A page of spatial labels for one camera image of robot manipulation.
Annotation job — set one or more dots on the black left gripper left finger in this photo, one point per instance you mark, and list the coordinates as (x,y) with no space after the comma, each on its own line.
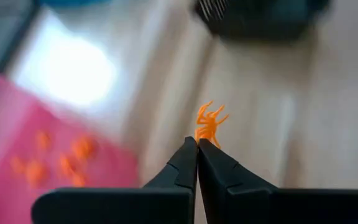
(182,174)

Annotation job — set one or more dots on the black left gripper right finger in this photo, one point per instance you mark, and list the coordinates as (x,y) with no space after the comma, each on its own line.
(222,177)

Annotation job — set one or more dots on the orange plastic spider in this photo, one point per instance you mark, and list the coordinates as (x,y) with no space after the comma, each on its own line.
(36,173)
(43,140)
(65,165)
(84,147)
(209,124)

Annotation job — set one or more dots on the black slotted plastic basket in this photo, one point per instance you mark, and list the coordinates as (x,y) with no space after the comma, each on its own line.
(259,18)

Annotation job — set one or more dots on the pink plastic bin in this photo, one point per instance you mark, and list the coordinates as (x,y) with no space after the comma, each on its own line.
(5,124)

